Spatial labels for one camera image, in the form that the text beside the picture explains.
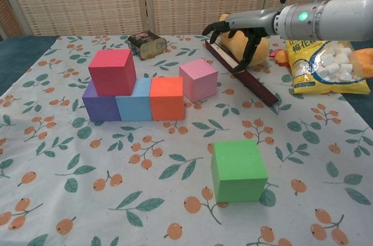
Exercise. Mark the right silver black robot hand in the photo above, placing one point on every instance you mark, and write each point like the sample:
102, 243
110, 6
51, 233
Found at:
253, 20

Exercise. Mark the pink foam cube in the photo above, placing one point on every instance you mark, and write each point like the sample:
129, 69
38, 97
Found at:
199, 81

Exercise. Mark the orange foam cube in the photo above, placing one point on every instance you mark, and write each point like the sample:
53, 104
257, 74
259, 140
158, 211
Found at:
167, 100

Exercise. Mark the red foam cube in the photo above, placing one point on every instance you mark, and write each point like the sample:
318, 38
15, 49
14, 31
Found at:
110, 74

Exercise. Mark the purple foam cube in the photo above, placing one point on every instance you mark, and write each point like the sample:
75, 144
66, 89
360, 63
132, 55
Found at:
100, 107

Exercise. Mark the yellow plush chick toy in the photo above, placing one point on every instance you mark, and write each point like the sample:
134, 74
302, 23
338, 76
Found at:
259, 50

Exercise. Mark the dark red folded fan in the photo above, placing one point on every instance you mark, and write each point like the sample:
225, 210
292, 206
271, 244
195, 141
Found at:
256, 85

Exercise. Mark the yellow marshmallow bag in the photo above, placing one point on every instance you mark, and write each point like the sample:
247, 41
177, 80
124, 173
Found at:
320, 68

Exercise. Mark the black metal tin can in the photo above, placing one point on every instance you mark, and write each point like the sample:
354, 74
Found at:
145, 45

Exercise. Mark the light blue foam cube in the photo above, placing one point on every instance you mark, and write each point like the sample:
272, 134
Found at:
135, 107

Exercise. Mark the green foam cube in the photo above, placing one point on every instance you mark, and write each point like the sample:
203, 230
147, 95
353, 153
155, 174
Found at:
237, 170

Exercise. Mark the floral print tablecloth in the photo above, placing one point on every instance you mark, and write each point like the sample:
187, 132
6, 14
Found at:
116, 170

